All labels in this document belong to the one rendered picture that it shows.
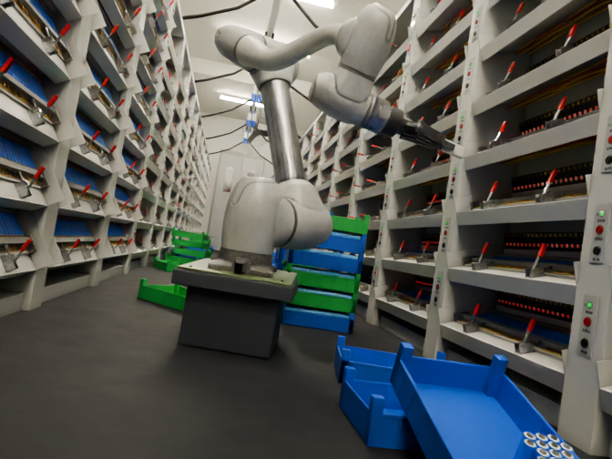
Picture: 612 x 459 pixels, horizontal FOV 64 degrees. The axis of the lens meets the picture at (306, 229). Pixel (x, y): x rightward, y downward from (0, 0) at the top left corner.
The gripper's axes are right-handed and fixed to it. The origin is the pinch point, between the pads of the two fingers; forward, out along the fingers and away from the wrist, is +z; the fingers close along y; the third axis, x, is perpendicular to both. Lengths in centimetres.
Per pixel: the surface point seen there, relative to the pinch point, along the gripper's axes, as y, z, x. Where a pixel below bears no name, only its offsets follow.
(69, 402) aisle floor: 40, -61, -78
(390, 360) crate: -8, 7, -60
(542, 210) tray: 14.7, 21.4, -10.4
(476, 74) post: -30.3, 11.0, 38.1
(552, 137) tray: 14.5, 17.8, 7.6
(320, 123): -380, 2, 104
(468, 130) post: -30.2, 15.1, 18.9
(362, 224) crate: -66, 1, -20
